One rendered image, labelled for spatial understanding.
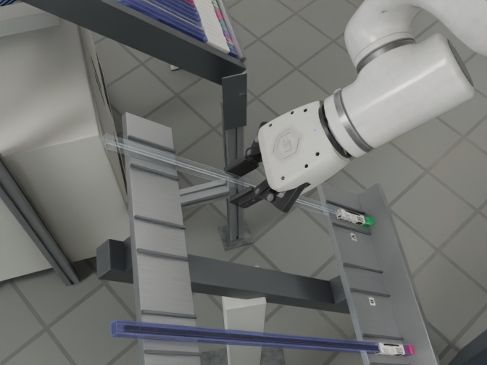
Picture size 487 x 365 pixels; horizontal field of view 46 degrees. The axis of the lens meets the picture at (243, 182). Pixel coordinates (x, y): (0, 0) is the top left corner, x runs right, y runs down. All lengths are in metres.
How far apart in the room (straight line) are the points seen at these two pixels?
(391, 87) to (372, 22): 0.08
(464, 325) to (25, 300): 1.26
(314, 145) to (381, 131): 0.08
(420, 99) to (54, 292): 1.34
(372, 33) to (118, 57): 1.62
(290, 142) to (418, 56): 0.19
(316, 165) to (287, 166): 0.04
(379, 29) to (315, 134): 0.14
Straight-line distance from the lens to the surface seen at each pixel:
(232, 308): 0.84
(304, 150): 0.72
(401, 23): 0.71
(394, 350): 0.90
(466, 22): 0.58
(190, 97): 2.07
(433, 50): 0.67
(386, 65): 0.69
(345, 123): 0.69
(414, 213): 1.89
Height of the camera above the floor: 1.61
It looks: 60 degrees down
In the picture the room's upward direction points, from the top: straight up
